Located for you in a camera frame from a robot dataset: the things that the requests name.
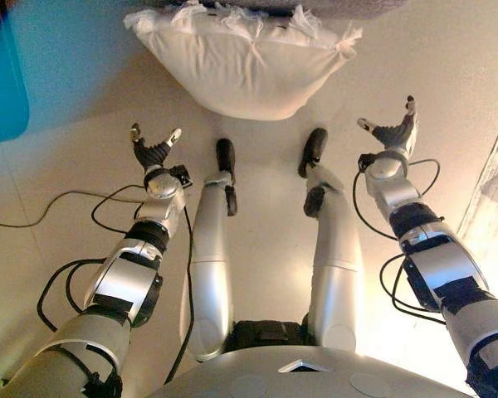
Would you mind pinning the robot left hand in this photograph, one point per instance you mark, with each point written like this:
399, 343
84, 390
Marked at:
151, 153

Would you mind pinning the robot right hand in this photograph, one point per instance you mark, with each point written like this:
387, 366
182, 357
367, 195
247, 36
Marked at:
394, 134

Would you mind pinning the white fringed cushion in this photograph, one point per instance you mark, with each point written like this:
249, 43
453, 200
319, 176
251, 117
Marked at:
240, 74

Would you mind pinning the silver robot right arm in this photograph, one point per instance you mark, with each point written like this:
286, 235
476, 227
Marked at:
440, 265

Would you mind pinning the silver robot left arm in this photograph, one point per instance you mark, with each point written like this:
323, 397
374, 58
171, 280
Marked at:
116, 282

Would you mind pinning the silver robot left leg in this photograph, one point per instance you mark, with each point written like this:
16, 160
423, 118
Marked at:
209, 232

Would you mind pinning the silver robot leg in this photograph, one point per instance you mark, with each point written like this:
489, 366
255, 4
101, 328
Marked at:
209, 232
336, 248

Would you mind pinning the silver robot right leg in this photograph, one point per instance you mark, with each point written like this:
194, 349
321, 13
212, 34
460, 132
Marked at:
336, 248

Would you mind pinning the grey upholstered armchair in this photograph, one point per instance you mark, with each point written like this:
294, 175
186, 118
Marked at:
357, 7

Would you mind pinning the blue rounded object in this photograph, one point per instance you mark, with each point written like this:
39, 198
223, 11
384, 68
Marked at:
2, 83

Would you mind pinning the silver robot torso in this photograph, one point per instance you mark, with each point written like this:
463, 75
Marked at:
274, 381

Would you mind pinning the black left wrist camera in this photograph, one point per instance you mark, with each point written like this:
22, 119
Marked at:
182, 175

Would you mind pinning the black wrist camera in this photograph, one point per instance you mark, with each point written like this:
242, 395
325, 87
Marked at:
182, 175
366, 161

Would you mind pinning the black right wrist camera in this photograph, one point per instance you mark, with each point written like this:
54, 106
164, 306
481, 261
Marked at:
366, 161

